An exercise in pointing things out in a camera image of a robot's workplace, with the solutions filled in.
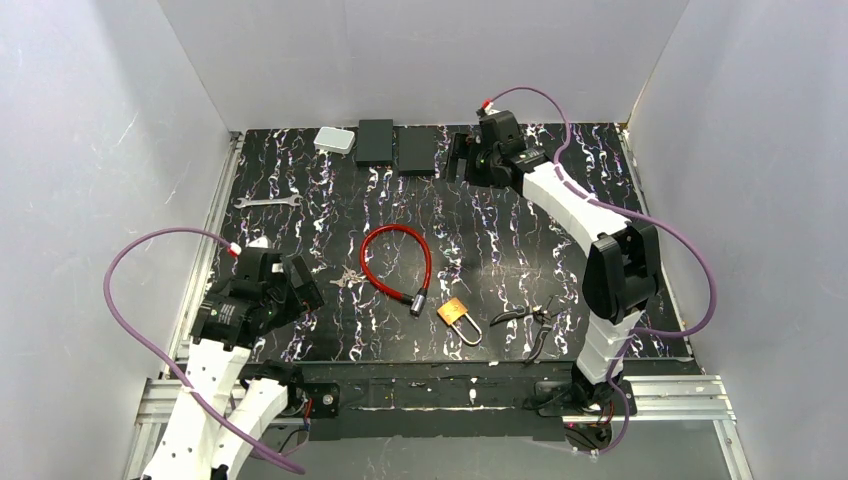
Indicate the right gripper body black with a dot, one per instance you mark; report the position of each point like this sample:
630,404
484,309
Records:
468,158

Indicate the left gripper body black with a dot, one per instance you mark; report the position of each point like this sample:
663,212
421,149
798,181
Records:
295,282

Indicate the silver key bunch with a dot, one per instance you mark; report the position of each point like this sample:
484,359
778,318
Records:
349,278

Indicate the brass padlock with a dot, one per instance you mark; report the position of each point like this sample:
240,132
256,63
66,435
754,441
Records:
455,315

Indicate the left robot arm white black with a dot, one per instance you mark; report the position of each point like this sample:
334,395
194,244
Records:
219,412

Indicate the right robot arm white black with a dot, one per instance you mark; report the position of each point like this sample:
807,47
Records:
623,257

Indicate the black box right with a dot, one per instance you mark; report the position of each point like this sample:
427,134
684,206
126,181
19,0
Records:
416,152

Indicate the black box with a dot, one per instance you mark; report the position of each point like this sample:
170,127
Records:
416,152
375,143

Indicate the black box left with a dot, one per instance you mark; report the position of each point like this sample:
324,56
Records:
375,143

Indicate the silver open-end wrench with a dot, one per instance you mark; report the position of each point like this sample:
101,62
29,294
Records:
292,200

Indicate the white rectangular box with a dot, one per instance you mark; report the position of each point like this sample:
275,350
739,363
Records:
334,140

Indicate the black pliers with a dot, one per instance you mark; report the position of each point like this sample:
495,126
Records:
541,316

